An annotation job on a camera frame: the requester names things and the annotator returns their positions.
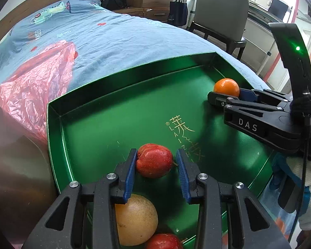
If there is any orange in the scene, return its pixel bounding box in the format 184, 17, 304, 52
213, 78, 240, 97

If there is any pink plastic sheet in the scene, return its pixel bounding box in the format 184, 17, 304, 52
0, 40, 78, 143

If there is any red apple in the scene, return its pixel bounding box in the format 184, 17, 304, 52
136, 143, 174, 179
145, 233, 183, 249

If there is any black steel electric kettle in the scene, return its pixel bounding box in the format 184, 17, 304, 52
0, 107, 57, 246

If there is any grey office chair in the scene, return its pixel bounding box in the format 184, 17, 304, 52
189, 0, 249, 60

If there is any right gloved hand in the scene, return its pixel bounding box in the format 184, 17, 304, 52
269, 153, 311, 231

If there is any green metal tray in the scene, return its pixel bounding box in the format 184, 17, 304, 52
46, 52, 275, 249

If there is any dark tote bag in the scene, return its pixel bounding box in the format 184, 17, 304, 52
167, 0, 188, 26

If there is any yellow grapefruit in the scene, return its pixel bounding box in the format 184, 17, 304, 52
115, 194, 158, 246

